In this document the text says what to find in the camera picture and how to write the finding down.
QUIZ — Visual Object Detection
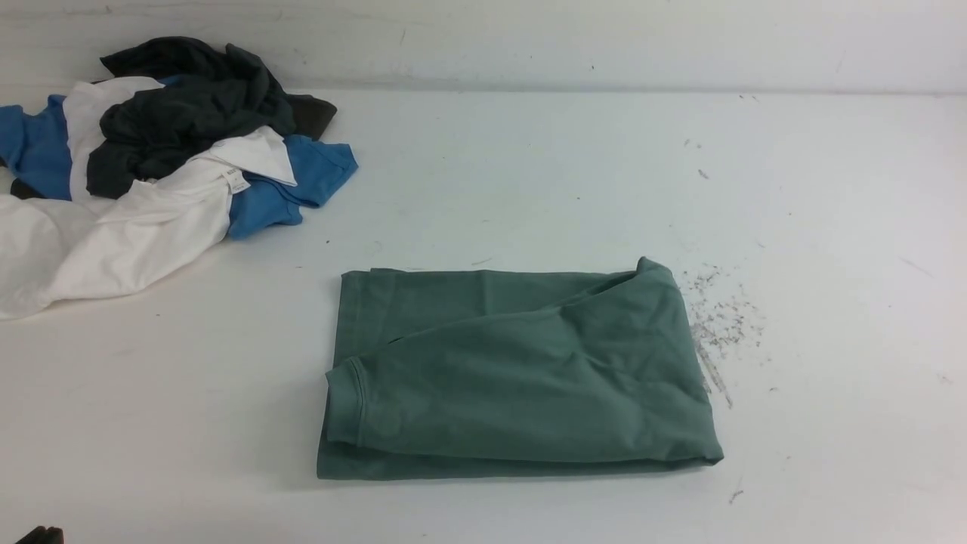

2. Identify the green long-sleeved shirt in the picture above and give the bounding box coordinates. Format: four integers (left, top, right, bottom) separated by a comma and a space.
317, 258, 724, 480

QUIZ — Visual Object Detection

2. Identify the dark grey shirt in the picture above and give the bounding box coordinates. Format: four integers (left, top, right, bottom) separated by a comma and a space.
2, 36, 336, 200

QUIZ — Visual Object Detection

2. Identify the white shirt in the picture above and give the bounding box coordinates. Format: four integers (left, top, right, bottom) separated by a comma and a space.
0, 77, 297, 320

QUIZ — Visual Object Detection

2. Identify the blue shirt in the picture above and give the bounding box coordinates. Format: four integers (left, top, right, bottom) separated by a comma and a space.
2, 75, 358, 239

